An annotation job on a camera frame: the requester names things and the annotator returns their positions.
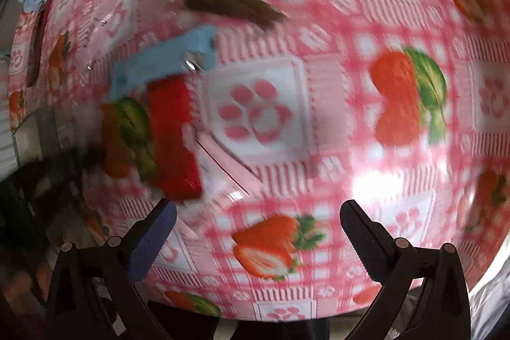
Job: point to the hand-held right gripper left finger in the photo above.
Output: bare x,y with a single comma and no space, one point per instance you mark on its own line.
150,244

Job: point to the blue snack packet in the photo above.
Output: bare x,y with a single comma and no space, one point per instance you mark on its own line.
159,57

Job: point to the strawberry print plaid tablecloth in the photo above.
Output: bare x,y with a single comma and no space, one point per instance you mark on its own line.
338,45

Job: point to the long red snack packet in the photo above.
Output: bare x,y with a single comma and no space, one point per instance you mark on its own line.
175,141

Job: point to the brown snack packet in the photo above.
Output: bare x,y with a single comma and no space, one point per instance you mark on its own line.
235,7

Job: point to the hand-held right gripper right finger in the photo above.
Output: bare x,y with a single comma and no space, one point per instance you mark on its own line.
370,254

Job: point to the white quilted cloth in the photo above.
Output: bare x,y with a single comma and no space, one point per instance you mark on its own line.
492,312

